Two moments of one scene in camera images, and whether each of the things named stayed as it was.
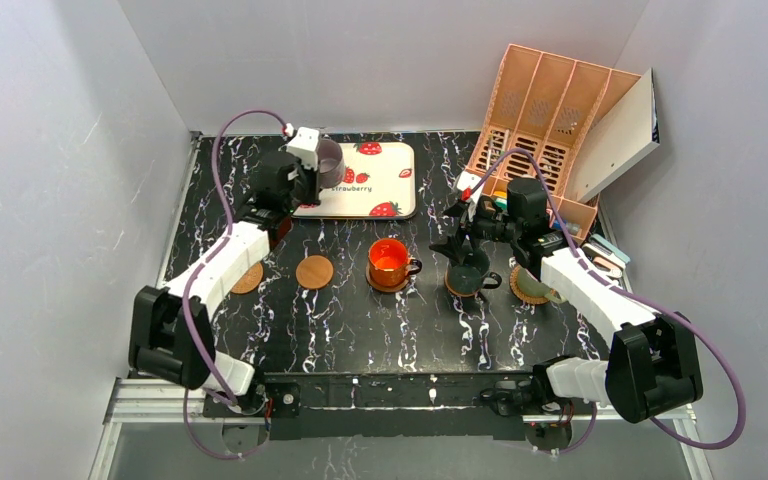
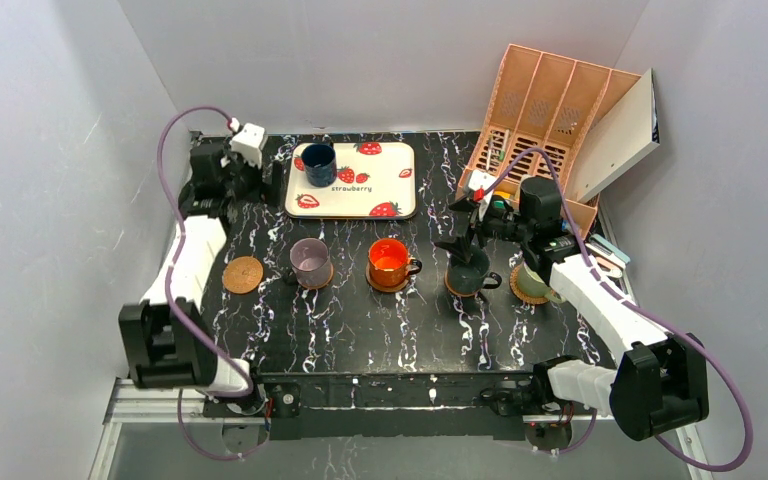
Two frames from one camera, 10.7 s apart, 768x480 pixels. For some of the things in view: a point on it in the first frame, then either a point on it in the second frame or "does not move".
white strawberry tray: [379, 182] does not move
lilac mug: [331, 163] → [310, 259]
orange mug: [389, 262] does not move
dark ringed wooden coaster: [380, 288] does not move
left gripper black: [314, 177] → [251, 177]
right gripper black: [466, 224] does not move
